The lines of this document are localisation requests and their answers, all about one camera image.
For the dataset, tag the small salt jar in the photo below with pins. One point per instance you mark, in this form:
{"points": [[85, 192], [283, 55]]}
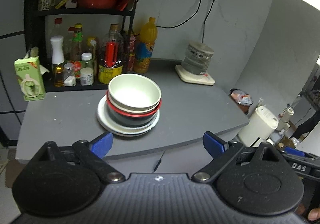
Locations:
{"points": [[69, 79]]}

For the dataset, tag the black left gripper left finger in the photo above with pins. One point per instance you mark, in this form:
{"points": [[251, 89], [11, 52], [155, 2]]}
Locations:
{"points": [[91, 154]]}

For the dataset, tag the orange juice bottle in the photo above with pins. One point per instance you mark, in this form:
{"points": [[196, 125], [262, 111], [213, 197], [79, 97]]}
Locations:
{"points": [[147, 37]]}

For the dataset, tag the glass kettle with beige lid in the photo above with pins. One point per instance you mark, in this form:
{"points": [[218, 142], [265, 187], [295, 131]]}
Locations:
{"points": [[197, 58]]}

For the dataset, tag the white label jar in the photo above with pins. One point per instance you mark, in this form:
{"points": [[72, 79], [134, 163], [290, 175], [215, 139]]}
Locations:
{"points": [[86, 76]]}

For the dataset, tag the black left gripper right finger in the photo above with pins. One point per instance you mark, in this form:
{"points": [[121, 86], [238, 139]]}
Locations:
{"points": [[223, 154]]}

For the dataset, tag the red rimmed black bowl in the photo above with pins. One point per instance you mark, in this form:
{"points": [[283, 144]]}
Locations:
{"points": [[128, 119]]}

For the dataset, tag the black spice rack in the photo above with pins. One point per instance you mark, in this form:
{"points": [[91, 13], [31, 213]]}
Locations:
{"points": [[75, 14]]}

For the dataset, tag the green label sauce bottle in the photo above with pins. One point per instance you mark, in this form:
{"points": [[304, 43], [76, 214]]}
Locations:
{"points": [[76, 50]]}

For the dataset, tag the dark soy sauce bottle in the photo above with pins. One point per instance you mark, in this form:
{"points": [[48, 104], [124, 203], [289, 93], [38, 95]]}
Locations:
{"points": [[111, 55]]}

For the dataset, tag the large white bowl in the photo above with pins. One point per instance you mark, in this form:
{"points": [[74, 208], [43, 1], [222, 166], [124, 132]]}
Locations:
{"points": [[133, 91]]}

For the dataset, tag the white cap oil bottle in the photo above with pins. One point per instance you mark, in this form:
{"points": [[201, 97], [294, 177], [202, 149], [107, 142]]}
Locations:
{"points": [[57, 59]]}

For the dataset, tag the right hand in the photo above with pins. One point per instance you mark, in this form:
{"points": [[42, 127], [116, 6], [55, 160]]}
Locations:
{"points": [[313, 215]]}

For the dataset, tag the green tissue box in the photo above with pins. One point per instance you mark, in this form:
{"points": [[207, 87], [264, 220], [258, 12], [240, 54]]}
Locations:
{"points": [[29, 78]]}

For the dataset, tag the large white plate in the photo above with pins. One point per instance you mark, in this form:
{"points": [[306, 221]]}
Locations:
{"points": [[105, 119]]}

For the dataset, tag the red drink can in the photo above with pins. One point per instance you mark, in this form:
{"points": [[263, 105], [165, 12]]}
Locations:
{"points": [[132, 44]]}

